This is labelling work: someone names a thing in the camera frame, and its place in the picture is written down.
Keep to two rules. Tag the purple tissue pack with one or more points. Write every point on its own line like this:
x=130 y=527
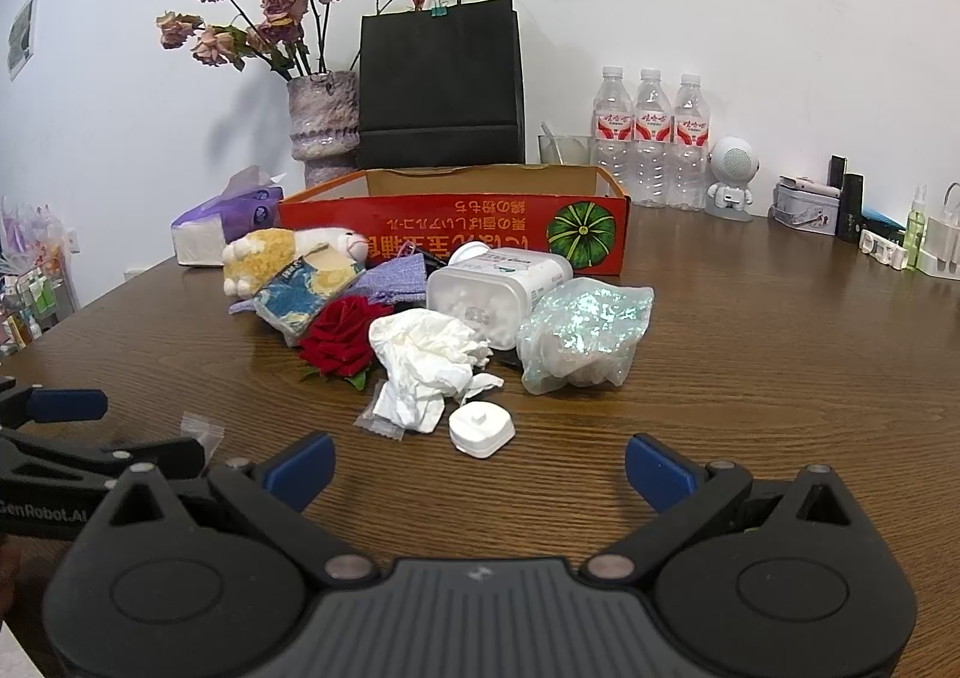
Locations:
x=249 y=202

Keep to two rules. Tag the white round cap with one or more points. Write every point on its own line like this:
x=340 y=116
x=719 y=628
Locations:
x=481 y=429

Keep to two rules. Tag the red rose flower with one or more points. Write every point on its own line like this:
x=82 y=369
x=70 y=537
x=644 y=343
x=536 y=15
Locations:
x=337 y=344

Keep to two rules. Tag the glass cup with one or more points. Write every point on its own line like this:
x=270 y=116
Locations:
x=576 y=149

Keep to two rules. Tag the water bottle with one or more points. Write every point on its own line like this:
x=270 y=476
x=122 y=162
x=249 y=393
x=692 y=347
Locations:
x=613 y=124
x=653 y=134
x=687 y=159

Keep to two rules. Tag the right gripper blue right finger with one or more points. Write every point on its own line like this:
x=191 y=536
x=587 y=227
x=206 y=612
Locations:
x=661 y=476

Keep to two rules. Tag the purple ceramic vase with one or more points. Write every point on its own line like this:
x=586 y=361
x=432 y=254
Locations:
x=324 y=130

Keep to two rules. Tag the left water bottle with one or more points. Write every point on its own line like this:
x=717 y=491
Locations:
x=613 y=124

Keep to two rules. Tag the spoon in glass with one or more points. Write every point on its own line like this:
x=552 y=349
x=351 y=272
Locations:
x=552 y=149

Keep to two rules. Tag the plush alpaca toy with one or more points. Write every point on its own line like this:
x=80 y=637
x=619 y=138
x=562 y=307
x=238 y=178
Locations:
x=253 y=260

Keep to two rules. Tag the white charger plug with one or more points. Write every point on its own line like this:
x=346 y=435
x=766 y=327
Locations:
x=939 y=253

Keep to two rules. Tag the tall black tube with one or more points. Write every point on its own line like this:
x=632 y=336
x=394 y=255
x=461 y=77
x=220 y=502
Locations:
x=849 y=220

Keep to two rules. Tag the white astronaut figure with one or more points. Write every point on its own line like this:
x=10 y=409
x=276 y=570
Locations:
x=733 y=164

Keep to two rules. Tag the iridescent plastic bag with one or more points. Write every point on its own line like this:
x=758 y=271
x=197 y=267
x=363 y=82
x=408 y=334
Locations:
x=583 y=333

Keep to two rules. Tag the black paper bag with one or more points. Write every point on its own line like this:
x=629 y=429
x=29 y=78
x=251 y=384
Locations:
x=441 y=92

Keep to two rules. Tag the white tissue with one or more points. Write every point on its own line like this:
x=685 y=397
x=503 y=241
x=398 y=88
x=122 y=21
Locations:
x=429 y=358

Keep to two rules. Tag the red cardboard box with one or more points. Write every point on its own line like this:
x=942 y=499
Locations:
x=577 y=212

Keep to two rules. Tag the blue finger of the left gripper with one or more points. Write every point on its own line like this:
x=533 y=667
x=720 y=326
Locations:
x=43 y=467
x=21 y=404

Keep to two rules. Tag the small tin box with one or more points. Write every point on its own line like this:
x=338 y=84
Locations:
x=805 y=205

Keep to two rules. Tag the right water bottle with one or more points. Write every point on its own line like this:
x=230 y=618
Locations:
x=687 y=159

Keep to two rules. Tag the green spray bottle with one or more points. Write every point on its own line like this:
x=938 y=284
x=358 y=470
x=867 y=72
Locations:
x=916 y=223

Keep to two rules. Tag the purple knitted cloth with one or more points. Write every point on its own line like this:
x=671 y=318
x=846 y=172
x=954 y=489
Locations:
x=398 y=279

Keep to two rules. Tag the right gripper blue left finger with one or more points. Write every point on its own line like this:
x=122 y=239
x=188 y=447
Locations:
x=299 y=473

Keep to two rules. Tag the middle water bottle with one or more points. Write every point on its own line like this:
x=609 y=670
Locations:
x=653 y=134

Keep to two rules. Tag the small clear plastic wrapper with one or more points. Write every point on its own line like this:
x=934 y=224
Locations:
x=208 y=434

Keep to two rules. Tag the blue snack packet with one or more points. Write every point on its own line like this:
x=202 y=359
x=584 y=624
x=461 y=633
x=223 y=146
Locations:
x=291 y=300

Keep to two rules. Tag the clear plastic swab box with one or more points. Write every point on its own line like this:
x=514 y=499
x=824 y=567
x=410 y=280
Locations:
x=494 y=289

